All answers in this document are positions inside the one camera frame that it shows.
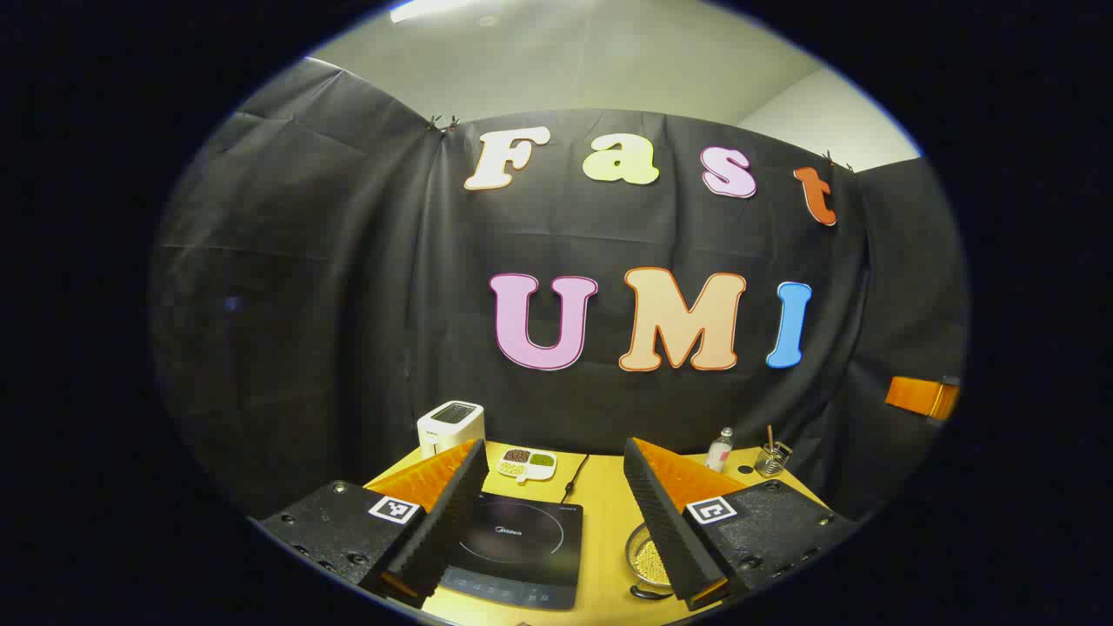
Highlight ceiling light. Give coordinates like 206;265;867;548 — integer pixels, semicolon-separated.
390;0;488;23

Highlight white divided bean dish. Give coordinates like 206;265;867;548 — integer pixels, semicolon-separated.
496;446;558;484

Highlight black induction cooktop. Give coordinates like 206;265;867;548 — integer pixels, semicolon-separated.
439;491;584;610

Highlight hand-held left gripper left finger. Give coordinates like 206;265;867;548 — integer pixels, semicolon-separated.
257;437;490;609

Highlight glass holder with sticks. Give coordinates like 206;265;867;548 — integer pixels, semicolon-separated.
754;425;794;478

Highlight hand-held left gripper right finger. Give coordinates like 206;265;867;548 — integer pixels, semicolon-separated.
623;437;857;612

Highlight black power cable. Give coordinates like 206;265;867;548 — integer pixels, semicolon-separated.
561;453;590;505

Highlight steel pot with beans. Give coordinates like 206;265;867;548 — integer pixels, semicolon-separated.
624;522;675;603

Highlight black backdrop cloth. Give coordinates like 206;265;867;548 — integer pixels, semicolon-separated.
148;57;970;523

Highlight white toaster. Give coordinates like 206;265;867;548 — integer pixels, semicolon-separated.
417;400;485;460

